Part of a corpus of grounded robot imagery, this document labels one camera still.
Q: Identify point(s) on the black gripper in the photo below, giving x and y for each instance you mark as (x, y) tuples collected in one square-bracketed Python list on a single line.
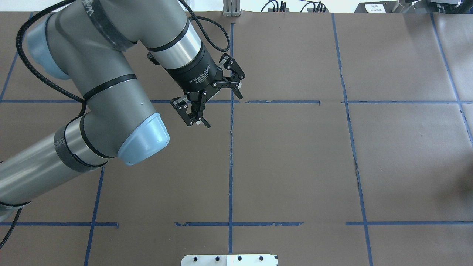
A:
[(193, 74)]

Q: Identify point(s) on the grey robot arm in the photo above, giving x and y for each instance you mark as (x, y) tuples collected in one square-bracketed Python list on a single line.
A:
[(76, 47)]

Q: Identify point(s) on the aluminium frame post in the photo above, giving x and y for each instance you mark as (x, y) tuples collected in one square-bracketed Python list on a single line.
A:
[(231, 8)]

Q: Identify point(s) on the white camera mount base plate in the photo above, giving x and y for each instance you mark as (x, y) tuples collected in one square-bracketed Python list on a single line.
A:
[(230, 260)]

